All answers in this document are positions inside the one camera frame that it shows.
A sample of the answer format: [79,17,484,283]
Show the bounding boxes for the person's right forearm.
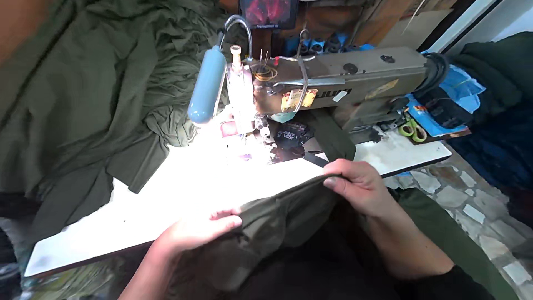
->
[365,200,455,281]

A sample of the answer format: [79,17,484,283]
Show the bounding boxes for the green-handled scissors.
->
[398,118,428,143]

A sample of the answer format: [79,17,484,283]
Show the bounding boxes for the yellow rubber bands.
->
[252,65,278,82]

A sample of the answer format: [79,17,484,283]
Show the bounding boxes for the green fabric panel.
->
[387,187,520,300]

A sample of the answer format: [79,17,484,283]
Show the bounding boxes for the grey cord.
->
[294,28,316,113]

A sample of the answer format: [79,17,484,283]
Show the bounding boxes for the black folded cloth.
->
[413,87,474,130]

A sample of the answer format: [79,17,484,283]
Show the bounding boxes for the blue plastic-lined tray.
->
[405,51,487,145]

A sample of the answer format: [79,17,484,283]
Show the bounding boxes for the pile of dark green garments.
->
[0,0,251,246]

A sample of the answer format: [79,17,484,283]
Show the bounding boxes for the person's body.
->
[237,196,496,300]

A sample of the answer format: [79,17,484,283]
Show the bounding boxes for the row of thread spools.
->
[283,32,375,56]

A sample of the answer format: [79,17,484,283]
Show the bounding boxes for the black-framed screen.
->
[238,0,299,30]

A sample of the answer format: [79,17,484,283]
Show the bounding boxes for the person's right hand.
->
[323,158,398,221]

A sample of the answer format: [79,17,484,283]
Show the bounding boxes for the narrow black strip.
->
[303,152,330,168]

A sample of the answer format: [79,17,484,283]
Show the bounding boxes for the dark green fabric strip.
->
[308,108,357,163]

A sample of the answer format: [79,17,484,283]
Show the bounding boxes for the blue cylindrical lamp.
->
[187,15,253,126]

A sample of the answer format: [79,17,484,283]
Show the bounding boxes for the grey sewing machine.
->
[227,47,434,164]

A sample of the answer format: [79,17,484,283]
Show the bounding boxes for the person's left forearm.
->
[118,237,180,300]

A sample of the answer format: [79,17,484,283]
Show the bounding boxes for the metal tweezers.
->
[273,78,346,87]

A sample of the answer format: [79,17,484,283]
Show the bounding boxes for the heap of dark clothes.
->
[446,32,533,238]

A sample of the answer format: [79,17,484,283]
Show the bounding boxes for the white sewing table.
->
[24,128,453,278]

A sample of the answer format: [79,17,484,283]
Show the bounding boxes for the dark green garment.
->
[166,174,355,300]

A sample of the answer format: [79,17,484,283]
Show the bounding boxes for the person's left hand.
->
[154,207,243,255]

